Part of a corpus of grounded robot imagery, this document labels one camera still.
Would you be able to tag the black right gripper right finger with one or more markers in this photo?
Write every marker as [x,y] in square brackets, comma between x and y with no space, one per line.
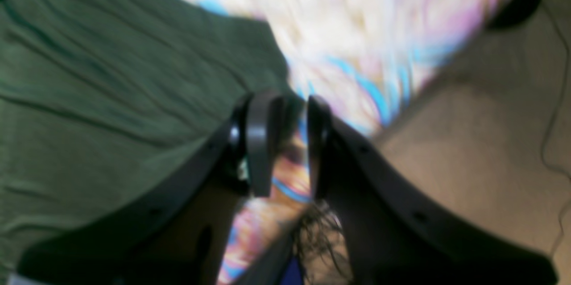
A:
[394,233]

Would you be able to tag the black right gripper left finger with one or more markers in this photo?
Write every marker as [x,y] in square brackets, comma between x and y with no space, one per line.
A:
[175,234]

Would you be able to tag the dark green long-sleeve shirt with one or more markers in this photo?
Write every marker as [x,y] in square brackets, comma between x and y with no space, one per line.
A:
[102,99]

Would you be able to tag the patterned colourful tablecloth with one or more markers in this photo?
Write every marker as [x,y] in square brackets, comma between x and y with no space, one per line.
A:
[366,57]

